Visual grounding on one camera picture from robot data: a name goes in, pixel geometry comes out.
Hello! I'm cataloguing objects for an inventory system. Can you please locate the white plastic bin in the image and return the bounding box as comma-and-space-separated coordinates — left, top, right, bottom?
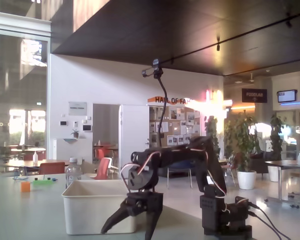
61, 178, 141, 236

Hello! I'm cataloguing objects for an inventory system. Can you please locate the green flat block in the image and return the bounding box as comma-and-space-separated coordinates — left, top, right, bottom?
32, 177, 54, 186

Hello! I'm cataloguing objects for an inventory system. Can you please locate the blue armchair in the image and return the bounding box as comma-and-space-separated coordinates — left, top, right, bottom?
166, 161, 194, 189

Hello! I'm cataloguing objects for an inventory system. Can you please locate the coral plastic chair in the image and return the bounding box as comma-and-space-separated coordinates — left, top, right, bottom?
92, 157, 114, 181

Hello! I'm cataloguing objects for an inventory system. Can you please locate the clear plastic water bottle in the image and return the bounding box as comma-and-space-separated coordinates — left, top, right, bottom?
65, 156, 83, 190

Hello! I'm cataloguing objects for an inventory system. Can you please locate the white door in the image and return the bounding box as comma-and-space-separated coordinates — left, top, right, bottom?
119, 104, 150, 180

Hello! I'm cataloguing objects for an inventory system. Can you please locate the red chair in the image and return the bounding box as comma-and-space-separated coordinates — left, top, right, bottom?
38, 161, 66, 175

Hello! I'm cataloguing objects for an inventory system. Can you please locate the cork bulletin board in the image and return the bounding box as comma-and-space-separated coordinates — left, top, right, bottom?
149, 105, 202, 148

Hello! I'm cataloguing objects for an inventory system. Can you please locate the tall climbing green plant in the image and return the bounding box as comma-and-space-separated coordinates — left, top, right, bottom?
204, 115, 221, 161

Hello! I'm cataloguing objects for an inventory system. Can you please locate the round wooden table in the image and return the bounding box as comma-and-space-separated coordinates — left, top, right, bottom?
4, 159, 71, 176

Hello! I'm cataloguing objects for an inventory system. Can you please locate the white round planter pot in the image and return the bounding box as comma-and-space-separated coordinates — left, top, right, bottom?
236, 170, 258, 190

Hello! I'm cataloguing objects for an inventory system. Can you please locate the orange hall of fame sign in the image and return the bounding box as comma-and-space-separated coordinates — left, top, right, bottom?
147, 95, 198, 106

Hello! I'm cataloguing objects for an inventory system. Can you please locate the large leafy potted plant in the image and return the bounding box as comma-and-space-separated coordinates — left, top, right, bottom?
224, 109, 262, 176

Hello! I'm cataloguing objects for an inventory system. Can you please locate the dark wooden table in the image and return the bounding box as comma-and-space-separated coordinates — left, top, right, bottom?
264, 159, 300, 209

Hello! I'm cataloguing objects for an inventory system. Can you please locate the slim green potted plant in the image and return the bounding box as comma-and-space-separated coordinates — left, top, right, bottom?
269, 114, 285, 161

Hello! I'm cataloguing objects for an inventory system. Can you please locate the black foodlab sign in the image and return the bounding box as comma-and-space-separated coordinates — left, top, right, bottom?
241, 87, 268, 103

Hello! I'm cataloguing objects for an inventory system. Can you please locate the black gooseneck webcam mount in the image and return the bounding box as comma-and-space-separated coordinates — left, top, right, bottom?
141, 58, 167, 150

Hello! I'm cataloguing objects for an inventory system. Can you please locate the black base cable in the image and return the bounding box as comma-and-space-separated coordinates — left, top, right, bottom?
248, 210, 284, 240
248, 201, 295, 240

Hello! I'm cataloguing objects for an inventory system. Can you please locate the white wall notice sign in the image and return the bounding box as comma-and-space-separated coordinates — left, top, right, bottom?
68, 100, 88, 116

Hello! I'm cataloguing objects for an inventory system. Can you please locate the wall monitor screen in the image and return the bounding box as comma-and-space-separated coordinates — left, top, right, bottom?
276, 89, 298, 103

